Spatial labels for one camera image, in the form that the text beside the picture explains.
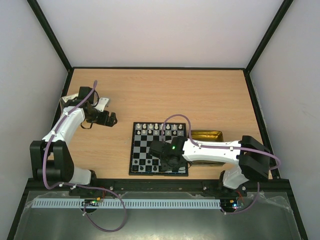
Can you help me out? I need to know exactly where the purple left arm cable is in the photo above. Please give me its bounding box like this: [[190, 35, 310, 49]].
[[42, 79, 128, 231]]

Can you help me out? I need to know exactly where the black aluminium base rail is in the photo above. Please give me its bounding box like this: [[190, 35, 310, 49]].
[[68, 178, 248, 197]]

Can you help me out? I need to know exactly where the white slotted cable duct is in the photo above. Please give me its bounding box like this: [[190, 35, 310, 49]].
[[31, 198, 221, 210]]

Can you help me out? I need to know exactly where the dark floral metal tin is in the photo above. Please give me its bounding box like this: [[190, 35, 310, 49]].
[[188, 130, 225, 167]]

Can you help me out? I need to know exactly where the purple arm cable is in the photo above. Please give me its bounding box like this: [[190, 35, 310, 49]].
[[159, 114, 281, 216], [42, 79, 128, 231]]

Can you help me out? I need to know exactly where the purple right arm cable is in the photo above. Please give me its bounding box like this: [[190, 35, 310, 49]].
[[159, 114, 281, 216]]

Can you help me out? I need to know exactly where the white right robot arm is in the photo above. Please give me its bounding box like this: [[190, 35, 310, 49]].
[[148, 135, 271, 196]]

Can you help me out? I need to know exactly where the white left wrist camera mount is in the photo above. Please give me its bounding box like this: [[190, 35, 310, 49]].
[[94, 97, 110, 112]]

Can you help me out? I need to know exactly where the black and white chessboard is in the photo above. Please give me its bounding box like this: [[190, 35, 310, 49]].
[[129, 122, 189, 177]]

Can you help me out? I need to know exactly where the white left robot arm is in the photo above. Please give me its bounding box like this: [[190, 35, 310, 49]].
[[29, 83, 118, 189]]

